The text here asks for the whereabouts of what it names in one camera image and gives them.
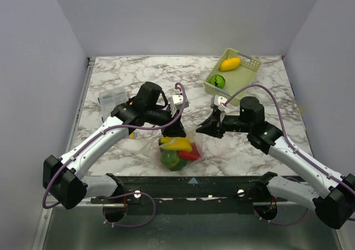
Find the yellow toy lemon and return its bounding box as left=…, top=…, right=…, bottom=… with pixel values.
left=219, top=57, right=241, bottom=72

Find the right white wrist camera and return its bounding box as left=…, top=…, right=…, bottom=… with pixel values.
left=210, top=95, right=227, bottom=113

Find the green toy bell pepper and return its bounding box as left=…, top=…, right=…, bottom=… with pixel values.
left=160, top=150, right=189, bottom=171

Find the clear plastic screw box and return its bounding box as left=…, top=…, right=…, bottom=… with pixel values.
left=98, top=86, right=128, bottom=122

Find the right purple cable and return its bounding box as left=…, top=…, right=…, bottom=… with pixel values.
left=221, top=84, right=355, bottom=226

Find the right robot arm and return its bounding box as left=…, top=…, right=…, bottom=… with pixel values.
left=196, top=95, right=354, bottom=229

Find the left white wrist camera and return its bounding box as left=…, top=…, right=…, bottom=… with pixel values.
left=170, top=94, right=189, bottom=116

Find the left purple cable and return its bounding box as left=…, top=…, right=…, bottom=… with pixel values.
left=42, top=83, right=189, bottom=228

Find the cream plastic basket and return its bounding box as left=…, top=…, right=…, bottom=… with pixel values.
left=204, top=48, right=262, bottom=99

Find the red toy chili pepper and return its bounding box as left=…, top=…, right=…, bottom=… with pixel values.
left=178, top=144, right=201, bottom=161

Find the clear zip top bag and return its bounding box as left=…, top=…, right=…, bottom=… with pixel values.
left=139, top=131, right=203, bottom=171

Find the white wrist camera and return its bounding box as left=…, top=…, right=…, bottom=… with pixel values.
left=210, top=95, right=227, bottom=113
left=170, top=94, right=189, bottom=116

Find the purple cable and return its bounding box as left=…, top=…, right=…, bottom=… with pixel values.
left=42, top=83, right=189, bottom=228
left=221, top=84, right=355, bottom=226

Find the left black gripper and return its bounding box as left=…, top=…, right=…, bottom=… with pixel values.
left=146, top=105, right=187, bottom=138

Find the yellow toy banana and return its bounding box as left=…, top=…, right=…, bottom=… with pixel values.
left=159, top=137, right=192, bottom=152

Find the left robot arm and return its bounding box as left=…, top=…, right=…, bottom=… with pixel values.
left=42, top=81, right=188, bottom=210

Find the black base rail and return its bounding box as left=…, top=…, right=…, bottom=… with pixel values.
left=91, top=172, right=276, bottom=216

